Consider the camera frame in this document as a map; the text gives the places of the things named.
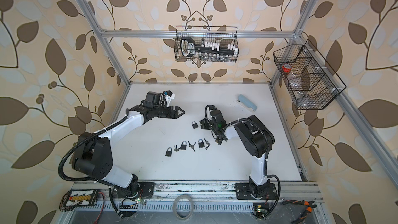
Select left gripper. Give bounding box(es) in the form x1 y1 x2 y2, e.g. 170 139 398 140
152 104 185 118

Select black padlock with keys middle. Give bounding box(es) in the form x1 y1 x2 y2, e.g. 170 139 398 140
198 139 210 149

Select black padlock with keys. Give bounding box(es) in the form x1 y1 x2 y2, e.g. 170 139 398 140
165 145 179 157
179 141 195 152
198 139 210 149

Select black padlock with keys bottom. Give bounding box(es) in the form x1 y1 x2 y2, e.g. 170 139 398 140
179 141 195 152

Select black padlock with keys top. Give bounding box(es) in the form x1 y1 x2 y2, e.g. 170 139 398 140
165 145 179 157

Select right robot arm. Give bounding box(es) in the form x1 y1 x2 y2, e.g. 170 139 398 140
201 105 275 199

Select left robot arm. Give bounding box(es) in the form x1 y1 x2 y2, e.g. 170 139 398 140
58 90 185 198

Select light blue stapler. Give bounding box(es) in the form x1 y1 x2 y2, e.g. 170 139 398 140
236 94 258 113

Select black tool rack in basket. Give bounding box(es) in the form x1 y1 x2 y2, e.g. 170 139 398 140
179 37 239 57

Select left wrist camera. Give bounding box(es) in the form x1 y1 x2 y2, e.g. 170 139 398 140
161 90 175 107

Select back wire basket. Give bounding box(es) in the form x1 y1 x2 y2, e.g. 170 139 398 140
174 25 239 63

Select wire basket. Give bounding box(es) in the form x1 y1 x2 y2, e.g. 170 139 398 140
273 40 346 110
174 25 239 63

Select tape roll ring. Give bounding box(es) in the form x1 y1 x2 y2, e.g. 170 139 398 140
172 193 195 221

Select right wire basket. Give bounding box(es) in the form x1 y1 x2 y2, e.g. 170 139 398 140
273 40 346 110

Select terminal board with wires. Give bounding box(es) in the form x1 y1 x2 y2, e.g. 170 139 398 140
60 189 100 208

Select orange handled pliers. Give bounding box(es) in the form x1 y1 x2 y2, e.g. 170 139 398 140
281 200 318 224

